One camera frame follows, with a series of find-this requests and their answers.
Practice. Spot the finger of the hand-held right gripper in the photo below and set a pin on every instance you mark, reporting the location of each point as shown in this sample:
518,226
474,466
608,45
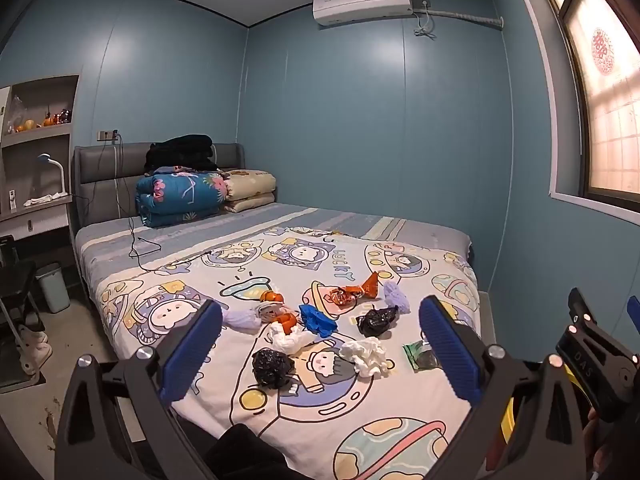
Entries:
581,310
634,307

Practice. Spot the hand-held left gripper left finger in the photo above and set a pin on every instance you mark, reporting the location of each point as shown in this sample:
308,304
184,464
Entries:
192,345

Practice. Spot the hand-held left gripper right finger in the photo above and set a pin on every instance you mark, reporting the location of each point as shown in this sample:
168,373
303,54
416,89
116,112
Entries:
450,350

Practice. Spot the green snack packet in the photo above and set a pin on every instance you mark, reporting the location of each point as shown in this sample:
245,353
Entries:
419,355

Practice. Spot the white foam net sleeve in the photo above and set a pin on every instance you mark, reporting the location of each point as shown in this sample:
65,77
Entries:
242,319

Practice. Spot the grey pink wrapper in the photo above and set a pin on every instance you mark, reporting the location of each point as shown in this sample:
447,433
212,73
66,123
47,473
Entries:
264,311

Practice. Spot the large black plastic bag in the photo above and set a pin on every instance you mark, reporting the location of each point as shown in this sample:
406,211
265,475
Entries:
376,320

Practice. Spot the white tissue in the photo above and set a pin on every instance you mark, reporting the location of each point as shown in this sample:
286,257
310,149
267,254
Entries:
292,341
367,355

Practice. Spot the small black plastic bag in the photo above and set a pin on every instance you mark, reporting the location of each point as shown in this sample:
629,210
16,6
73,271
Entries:
272,367

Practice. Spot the black bin with yellow rim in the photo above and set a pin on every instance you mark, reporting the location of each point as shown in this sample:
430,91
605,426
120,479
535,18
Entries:
507,415

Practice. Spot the large orange peel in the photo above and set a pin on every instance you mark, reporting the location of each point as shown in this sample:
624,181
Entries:
289,322

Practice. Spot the printed orange candy wrapper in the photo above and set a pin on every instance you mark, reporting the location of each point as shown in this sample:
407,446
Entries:
345,295

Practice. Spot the blue rubber glove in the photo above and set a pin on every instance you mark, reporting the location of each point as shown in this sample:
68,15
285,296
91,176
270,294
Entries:
317,320

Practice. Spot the person's right hand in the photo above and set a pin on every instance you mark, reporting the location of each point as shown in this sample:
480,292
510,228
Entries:
595,435

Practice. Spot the dark cloth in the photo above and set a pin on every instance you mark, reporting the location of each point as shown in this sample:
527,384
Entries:
240,452

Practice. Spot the folded blue floral quilt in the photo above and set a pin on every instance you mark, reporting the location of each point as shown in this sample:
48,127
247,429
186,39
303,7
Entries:
180,195

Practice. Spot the pale green waste bin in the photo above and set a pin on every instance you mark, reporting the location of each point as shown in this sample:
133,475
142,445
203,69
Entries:
52,287

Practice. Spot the white slippers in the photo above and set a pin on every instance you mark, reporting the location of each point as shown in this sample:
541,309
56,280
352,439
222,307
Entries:
35,355

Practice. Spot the folded beige quilt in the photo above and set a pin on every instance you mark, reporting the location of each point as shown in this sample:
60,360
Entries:
250,190

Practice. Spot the bed with striped blue sheet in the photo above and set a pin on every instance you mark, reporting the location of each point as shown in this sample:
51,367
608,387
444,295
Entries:
320,215

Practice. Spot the black chair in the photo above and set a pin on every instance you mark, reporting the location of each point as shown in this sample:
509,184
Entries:
15,285

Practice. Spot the pile of black clothes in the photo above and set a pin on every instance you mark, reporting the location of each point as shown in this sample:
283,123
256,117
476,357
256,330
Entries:
182,152

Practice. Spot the grey upholstered headboard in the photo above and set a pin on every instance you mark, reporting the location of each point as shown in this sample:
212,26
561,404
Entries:
110,165

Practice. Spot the white shelf unit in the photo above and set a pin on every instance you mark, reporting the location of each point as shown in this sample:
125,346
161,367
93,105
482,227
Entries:
37,220

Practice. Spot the white desk lamp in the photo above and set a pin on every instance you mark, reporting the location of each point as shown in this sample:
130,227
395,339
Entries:
60,180

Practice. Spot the white remote control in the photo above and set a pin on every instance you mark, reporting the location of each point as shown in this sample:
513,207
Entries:
13,199

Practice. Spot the red paper window decoration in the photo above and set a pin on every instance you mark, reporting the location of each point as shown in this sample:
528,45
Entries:
603,52

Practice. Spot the oranges on shelf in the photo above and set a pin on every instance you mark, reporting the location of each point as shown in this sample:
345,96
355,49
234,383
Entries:
27,125

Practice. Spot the white wrapped air conditioner pipe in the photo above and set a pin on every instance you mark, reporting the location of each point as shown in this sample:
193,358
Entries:
462,15

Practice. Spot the white air conditioner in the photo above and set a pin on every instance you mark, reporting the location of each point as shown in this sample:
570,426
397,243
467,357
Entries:
362,2

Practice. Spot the window with white frame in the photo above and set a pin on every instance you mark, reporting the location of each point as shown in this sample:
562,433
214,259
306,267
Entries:
600,110

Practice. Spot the wall socket panel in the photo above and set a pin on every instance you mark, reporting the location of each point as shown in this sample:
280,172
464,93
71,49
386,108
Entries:
106,135

